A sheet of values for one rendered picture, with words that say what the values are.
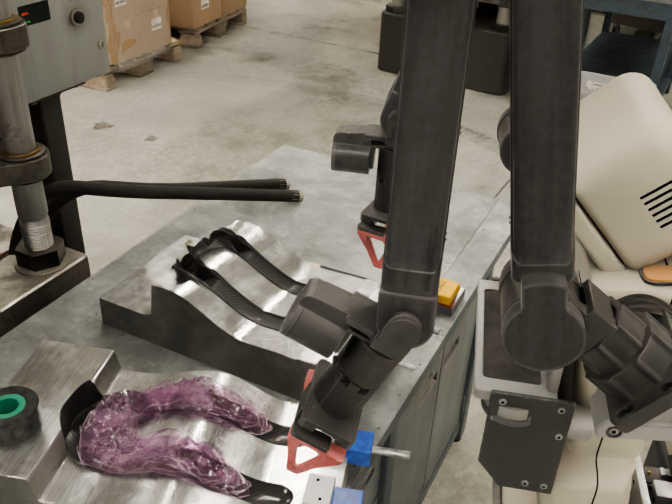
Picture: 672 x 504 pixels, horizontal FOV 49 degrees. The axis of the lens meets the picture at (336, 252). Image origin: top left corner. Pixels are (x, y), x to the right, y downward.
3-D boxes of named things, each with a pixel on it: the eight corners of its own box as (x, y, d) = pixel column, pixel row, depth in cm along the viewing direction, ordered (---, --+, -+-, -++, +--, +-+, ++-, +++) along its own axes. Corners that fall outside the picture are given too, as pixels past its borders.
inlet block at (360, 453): (410, 455, 110) (413, 429, 107) (407, 482, 105) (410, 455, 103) (323, 442, 111) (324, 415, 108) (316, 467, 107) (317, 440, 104)
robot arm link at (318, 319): (428, 330, 71) (434, 281, 78) (324, 272, 69) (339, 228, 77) (367, 406, 77) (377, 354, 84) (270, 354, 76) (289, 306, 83)
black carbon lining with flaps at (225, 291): (364, 308, 133) (368, 264, 128) (323, 359, 121) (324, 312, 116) (205, 256, 146) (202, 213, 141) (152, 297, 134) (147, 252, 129)
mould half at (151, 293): (405, 331, 139) (412, 271, 132) (343, 418, 119) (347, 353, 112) (187, 259, 158) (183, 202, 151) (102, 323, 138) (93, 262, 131)
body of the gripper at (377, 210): (358, 223, 116) (362, 181, 112) (385, 197, 124) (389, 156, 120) (396, 235, 114) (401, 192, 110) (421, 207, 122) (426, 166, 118)
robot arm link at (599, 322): (629, 340, 69) (620, 306, 74) (552, 273, 67) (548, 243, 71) (553, 390, 74) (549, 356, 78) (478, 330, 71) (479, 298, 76)
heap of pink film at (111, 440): (277, 415, 111) (277, 375, 107) (244, 511, 96) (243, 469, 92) (113, 390, 115) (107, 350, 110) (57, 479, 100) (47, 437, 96)
